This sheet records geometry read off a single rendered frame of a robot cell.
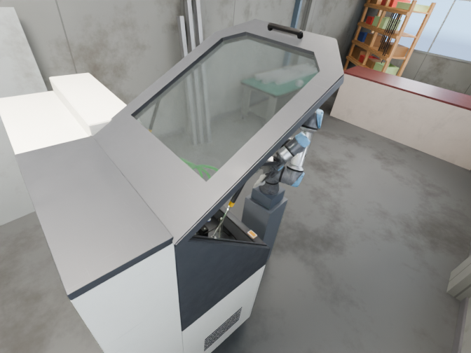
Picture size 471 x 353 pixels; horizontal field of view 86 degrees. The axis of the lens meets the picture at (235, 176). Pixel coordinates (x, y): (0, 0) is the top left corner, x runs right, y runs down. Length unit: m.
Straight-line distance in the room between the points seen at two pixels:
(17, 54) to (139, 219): 2.34
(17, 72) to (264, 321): 2.93
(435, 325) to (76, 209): 2.79
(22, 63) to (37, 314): 2.05
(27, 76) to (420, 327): 3.98
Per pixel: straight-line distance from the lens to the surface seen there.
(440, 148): 5.59
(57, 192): 1.02
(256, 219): 1.99
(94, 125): 1.29
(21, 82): 3.00
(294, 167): 1.73
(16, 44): 2.98
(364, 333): 2.58
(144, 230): 0.81
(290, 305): 2.43
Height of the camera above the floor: 2.11
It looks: 38 degrees down
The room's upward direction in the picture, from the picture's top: 7 degrees clockwise
